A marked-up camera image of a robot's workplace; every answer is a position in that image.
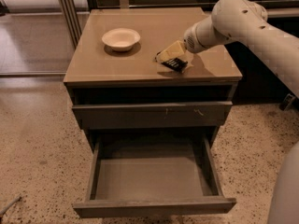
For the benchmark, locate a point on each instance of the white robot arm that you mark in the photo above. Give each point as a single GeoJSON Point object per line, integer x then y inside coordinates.
{"type": "Point", "coordinates": [246, 22]}

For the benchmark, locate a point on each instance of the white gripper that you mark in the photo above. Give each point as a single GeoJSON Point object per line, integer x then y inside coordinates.
{"type": "Point", "coordinates": [191, 41]}

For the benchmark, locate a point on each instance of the grey top drawer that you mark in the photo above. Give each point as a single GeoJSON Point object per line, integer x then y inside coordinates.
{"type": "Point", "coordinates": [151, 115]}

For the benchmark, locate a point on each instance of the white ceramic bowl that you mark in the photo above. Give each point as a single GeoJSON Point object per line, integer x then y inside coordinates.
{"type": "Point", "coordinates": [121, 39]}

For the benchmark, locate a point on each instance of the small dark floor bracket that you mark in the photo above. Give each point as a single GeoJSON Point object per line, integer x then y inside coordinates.
{"type": "Point", "coordinates": [287, 102]}

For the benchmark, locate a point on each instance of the metal window frame post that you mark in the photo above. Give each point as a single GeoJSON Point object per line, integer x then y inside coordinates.
{"type": "Point", "coordinates": [71, 17]}

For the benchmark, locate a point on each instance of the open middle drawer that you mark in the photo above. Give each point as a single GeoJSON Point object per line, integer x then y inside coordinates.
{"type": "Point", "coordinates": [153, 175]}

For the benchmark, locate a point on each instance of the grey drawer cabinet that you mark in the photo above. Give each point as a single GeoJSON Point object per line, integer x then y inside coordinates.
{"type": "Point", "coordinates": [97, 75]}

